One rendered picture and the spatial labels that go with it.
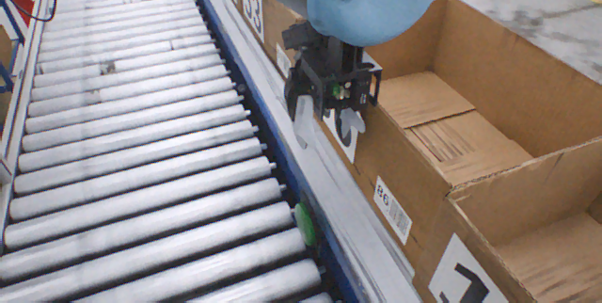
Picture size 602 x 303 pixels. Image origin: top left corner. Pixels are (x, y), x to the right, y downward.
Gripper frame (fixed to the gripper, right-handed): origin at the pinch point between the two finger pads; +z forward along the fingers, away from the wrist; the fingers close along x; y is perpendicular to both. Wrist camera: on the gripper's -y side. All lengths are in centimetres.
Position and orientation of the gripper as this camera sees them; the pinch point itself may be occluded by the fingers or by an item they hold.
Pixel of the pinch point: (321, 132)
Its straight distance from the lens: 55.7
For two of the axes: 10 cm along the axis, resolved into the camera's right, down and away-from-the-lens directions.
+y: 3.7, 6.2, -6.9
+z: 0.0, 7.5, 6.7
